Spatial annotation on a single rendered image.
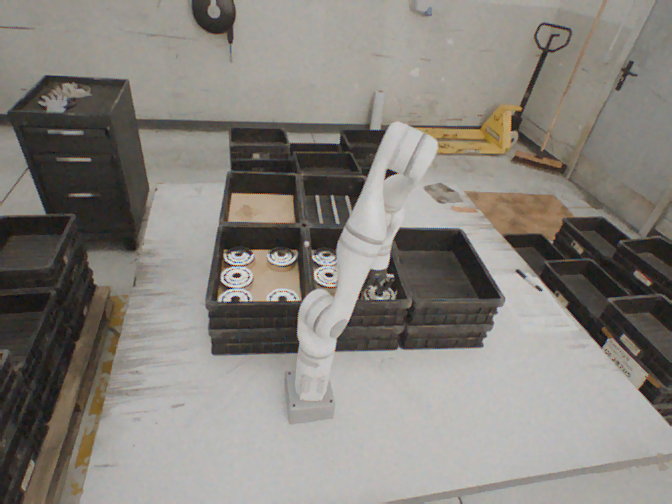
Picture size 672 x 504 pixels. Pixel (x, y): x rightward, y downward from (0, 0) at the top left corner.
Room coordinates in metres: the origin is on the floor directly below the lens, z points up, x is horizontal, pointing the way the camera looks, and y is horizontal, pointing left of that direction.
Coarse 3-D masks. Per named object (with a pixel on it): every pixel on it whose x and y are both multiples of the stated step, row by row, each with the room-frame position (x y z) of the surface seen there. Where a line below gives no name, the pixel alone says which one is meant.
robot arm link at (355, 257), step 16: (352, 240) 0.74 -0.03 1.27; (352, 256) 0.72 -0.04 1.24; (368, 256) 0.73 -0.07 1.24; (352, 272) 0.71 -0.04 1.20; (352, 288) 0.71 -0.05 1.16; (336, 304) 0.69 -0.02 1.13; (352, 304) 0.71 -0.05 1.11; (320, 320) 0.68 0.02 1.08; (336, 320) 0.68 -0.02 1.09; (320, 336) 0.67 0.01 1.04; (336, 336) 0.68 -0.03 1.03
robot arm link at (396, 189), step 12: (420, 144) 0.79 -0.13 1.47; (432, 144) 0.80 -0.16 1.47; (420, 156) 0.78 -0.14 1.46; (432, 156) 0.78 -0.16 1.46; (408, 168) 0.78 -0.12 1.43; (420, 168) 0.77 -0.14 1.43; (396, 180) 0.88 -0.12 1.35; (408, 180) 0.84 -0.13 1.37; (420, 180) 0.81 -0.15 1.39; (384, 192) 0.90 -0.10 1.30; (396, 192) 0.87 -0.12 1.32; (408, 192) 0.85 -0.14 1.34; (384, 204) 0.91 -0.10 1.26; (396, 204) 0.90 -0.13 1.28
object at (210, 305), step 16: (224, 224) 1.22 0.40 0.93; (240, 224) 1.23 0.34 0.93; (304, 240) 1.18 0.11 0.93; (304, 256) 1.09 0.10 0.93; (208, 288) 0.89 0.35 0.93; (208, 304) 0.83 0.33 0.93; (224, 304) 0.84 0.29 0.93; (240, 304) 0.84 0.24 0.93; (256, 304) 0.85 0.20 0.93; (272, 304) 0.86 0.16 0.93; (288, 304) 0.87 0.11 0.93
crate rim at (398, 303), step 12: (312, 228) 1.27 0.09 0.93; (324, 228) 1.27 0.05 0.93; (336, 228) 1.28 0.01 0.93; (312, 264) 1.06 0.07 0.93; (396, 264) 1.13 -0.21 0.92; (312, 276) 1.00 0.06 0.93; (312, 288) 0.95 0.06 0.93; (360, 300) 0.92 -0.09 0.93; (372, 300) 0.93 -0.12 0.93; (384, 300) 0.93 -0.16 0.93; (396, 300) 0.94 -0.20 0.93; (408, 300) 0.95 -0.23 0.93
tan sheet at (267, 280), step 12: (264, 252) 1.22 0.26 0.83; (264, 264) 1.15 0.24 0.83; (264, 276) 1.09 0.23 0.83; (276, 276) 1.09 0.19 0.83; (288, 276) 1.10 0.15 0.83; (252, 288) 1.02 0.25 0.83; (264, 288) 1.03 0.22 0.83; (276, 288) 1.03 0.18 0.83; (288, 288) 1.04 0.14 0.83; (264, 300) 0.97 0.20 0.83
